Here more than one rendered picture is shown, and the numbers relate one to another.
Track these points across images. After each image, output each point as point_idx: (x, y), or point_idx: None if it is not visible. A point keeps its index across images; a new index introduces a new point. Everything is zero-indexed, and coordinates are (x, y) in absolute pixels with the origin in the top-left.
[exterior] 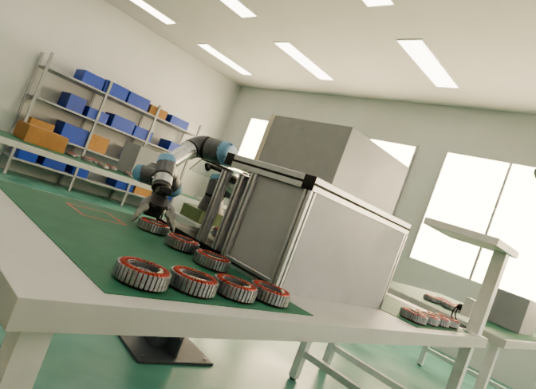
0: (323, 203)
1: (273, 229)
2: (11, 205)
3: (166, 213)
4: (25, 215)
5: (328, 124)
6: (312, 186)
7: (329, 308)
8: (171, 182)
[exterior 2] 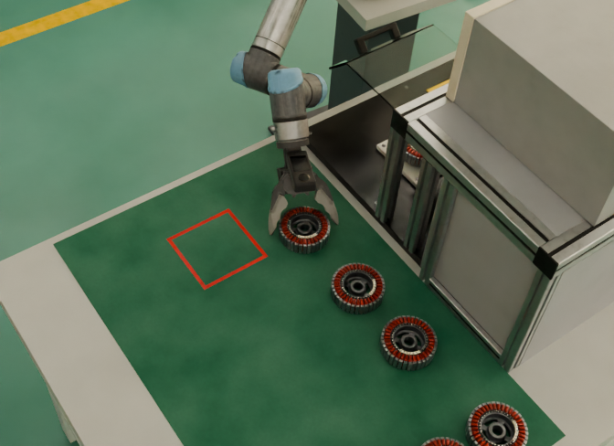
0: (577, 267)
1: (496, 287)
2: (128, 376)
3: (316, 199)
4: (156, 407)
5: (584, 111)
6: (551, 274)
7: (602, 353)
8: (306, 133)
